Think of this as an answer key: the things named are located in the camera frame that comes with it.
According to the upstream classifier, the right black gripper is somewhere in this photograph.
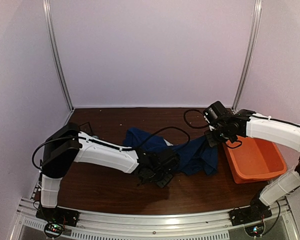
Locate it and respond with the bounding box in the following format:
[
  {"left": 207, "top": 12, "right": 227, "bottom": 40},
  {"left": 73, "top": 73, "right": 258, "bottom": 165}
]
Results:
[{"left": 204, "top": 124, "right": 233, "bottom": 148}]

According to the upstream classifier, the navy white clothing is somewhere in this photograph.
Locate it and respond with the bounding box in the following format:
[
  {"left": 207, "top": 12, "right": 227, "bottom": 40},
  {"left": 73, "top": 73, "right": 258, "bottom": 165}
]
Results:
[{"left": 122, "top": 127, "right": 218, "bottom": 176}]

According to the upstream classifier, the black brooch display box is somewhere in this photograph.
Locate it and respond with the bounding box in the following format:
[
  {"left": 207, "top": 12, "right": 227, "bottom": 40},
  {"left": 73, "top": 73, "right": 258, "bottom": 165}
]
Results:
[{"left": 79, "top": 121, "right": 94, "bottom": 135}]

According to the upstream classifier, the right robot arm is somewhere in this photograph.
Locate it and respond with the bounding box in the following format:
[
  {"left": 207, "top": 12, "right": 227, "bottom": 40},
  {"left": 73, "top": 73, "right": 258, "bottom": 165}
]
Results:
[{"left": 203, "top": 101, "right": 300, "bottom": 221}]

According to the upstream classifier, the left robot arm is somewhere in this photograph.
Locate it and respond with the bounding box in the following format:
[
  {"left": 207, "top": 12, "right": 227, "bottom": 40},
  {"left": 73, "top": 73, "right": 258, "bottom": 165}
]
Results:
[{"left": 37, "top": 123, "right": 180, "bottom": 222}]

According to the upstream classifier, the orange plastic bin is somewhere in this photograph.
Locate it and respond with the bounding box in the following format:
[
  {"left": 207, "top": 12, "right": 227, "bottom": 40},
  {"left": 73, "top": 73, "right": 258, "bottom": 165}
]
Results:
[{"left": 222, "top": 137, "right": 287, "bottom": 184}]

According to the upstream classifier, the right circuit board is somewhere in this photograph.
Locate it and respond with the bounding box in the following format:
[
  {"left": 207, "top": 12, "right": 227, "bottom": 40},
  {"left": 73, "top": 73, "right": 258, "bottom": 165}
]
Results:
[{"left": 244, "top": 222, "right": 265, "bottom": 238}]

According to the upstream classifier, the circuit board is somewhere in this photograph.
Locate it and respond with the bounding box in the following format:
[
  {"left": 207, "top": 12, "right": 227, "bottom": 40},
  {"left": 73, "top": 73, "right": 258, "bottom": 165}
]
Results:
[
  {"left": 244, "top": 222, "right": 265, "bottom": 238},
  {"left": 43, "top": 222, "right": 65, "bottom": 238}
]

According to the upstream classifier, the left circuit board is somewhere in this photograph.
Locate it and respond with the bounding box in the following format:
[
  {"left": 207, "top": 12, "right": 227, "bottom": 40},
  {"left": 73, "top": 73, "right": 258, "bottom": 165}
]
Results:
[{"left": 43, "top": 222, "right": 65, "bottom": 238}]

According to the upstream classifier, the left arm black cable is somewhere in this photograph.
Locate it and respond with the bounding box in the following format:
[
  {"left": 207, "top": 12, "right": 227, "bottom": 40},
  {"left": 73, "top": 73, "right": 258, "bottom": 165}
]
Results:
[{"left": 31, "top": 126, "right": 191, "bottom": 173}]

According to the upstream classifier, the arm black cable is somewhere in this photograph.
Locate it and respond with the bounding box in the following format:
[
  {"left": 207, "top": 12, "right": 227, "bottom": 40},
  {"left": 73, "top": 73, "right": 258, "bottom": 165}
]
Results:
[
  {"left": 31, "top": 126, "right": 191, "bottom": 173},
  {"left": 183, "top": 109, "right": 211, "bottom": 130}
]

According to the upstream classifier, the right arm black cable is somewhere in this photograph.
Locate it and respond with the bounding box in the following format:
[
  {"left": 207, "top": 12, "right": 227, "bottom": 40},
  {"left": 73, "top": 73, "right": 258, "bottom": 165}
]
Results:
[{"left": 183, "top": 109, "right": 211, "bottom": 130}]

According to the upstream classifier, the front aluminium rail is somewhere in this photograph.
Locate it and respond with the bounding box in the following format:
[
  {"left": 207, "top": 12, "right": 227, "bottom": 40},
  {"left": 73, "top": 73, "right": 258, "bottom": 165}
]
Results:
[{"left": 7, "top": 197, "right": 300, "bottom": 240}]

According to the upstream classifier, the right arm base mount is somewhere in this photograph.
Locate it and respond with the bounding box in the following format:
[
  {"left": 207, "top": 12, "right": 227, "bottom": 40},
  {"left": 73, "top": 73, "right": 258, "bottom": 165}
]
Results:
[{"left": 229, "top": 205, "right": 272, "bottom": 226}]

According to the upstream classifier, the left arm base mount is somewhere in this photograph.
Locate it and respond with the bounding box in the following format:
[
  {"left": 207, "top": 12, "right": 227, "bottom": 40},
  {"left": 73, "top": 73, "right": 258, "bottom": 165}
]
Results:
[{"left": 35, "top": 207, "right": 80, "bottom": 227}]

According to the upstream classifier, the right aluminium frame post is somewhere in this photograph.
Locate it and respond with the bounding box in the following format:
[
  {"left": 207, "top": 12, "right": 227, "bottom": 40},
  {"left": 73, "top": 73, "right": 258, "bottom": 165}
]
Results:
[{"left": 231, "top": 0, "right": 262, "bottom": 112}]

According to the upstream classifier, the aluminium frame post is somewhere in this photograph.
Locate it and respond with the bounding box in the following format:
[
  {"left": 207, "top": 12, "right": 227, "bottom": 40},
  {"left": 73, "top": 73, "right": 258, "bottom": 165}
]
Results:
[
  {"left": 42, "top": 0, "right": 74, "bottom": 112},
  {"left": 231, "top": 0, "right": 262, "bottom": 112}
]

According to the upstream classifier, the left aluminium frame post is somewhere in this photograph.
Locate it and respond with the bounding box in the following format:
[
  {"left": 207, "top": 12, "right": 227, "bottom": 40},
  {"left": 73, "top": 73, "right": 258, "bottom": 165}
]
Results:
[{"left": 42, "top": 0, "right": 74, "bottom": 112}]

